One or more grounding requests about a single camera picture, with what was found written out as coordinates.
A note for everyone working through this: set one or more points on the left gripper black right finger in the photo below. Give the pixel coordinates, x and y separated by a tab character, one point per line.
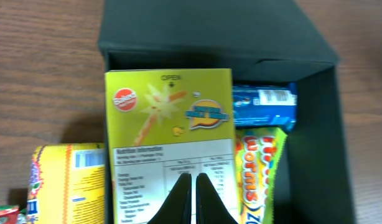
209	207

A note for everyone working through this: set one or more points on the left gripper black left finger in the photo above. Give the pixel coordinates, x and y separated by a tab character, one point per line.
177	207

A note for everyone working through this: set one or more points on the gummy worms candy bag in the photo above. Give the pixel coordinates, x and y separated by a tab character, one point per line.
257	154

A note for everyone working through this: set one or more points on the yellow green snack packet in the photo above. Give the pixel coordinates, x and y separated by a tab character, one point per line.
161	124

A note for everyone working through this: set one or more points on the yellow mentos candy tube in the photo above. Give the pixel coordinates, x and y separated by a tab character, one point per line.
67	184

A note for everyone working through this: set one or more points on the blue cookie package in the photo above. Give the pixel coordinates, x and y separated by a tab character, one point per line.
265	105

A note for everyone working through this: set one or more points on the kitkat chocolate bar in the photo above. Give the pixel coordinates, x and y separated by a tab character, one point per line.
10	214

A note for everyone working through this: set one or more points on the dark green gift box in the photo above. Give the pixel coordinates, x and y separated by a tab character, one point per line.
260	41

